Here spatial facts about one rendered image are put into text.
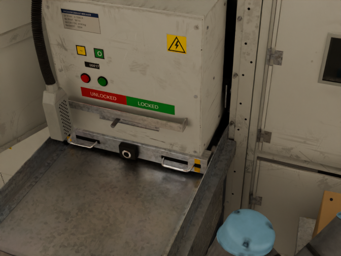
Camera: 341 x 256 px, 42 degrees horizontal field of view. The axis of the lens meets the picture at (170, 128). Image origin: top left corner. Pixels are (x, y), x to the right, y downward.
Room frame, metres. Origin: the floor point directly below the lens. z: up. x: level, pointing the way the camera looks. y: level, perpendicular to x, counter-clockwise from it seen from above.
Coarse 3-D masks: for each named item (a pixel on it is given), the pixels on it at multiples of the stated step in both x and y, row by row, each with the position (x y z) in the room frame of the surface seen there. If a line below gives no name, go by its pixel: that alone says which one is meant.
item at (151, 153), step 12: (84, 132) 1.19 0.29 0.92; (84, 144) 1.20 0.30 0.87; (96, 144) 1.18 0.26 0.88; (108, 144) 1.16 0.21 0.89; (132, 144) 1.12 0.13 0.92; (144, 144) 1.12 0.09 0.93; (144, 156) 1.11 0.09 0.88; (156, 156) 1.09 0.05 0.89; (168, 156) 1.07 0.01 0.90; (180, 156) 1.06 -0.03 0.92; (192, 156) 1.05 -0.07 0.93; (204, 156) 1.05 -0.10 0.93; (204, 168) 1.03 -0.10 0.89
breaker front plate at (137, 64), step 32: (64, 0) 1.20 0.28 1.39; (64, 32) 1.21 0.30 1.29; (128, 32) 1.13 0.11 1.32; (160, 32) 1.09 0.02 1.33; (192, 32) 1.06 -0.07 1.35; (64, 64) 1.22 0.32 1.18; (128, 64) 1.13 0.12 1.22; (160, 64) 1.09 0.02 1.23; (192, 64) 1.06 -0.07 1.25; (128, 96) 1.14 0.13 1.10; (160, 96) 1.10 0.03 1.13; (192, 96) 1.06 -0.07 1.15; (96, 128) 1.19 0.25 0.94; (128, 128) 1.14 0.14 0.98; (160, 128) 1.10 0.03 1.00; (192, 128) 1.06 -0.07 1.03
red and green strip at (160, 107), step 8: (88, 88) 1.19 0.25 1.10; (88, 96) 1.19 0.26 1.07; (96, 96) 1.18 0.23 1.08; (104, 96) 1.17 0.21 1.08; (112, 96) 1.16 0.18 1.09; (120, 96) 1.15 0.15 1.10; (128, 104) 1.14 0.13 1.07; (136, 104) 1.13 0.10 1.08; (144, 104) 1.12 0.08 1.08; (152, 104) 1.11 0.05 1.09; (160, 104) 1.09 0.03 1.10; (168, 112) 1.09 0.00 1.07
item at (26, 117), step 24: (0, 0) 1.33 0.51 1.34; (24, 0) 1.39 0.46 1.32; (0, 24) 1.32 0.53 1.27; (24, 24) 1.38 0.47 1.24; (0, 48) 1.28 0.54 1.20; (24, 48) 1.36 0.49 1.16; (48, 48) 1.43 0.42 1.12; (0, 72) 1.29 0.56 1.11; (24, 72) 1.35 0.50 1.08; (0, 96) 1.27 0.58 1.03; (24, 96) 1.33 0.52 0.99; (0, 120) 1.25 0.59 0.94; (24, 120) 1.31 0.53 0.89; (0, 144) 1.23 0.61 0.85
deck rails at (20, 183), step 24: (48, 144) 1.17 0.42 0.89; (216, 144) 1.19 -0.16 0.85; (24, 168) 1.05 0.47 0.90; (48, 168) 1.10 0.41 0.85; (0, 192) 0.94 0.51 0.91; (24, 192) 0.99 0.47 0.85; (192, 192) 0.97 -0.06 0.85; (0, 216) 0.89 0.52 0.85; (192, 216) 0.87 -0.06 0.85; (168, 240) 0.78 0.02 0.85
